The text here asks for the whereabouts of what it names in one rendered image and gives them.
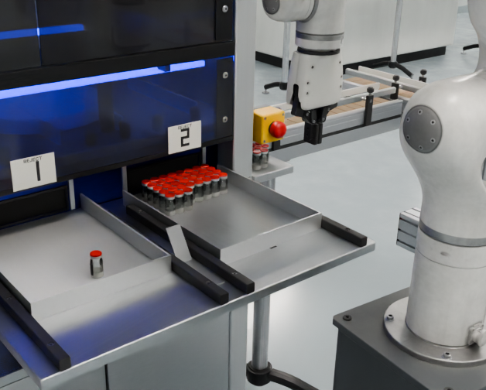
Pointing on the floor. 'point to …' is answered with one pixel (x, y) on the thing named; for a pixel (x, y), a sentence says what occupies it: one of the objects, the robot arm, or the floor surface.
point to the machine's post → (241, 159)
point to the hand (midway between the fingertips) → (313, 131)
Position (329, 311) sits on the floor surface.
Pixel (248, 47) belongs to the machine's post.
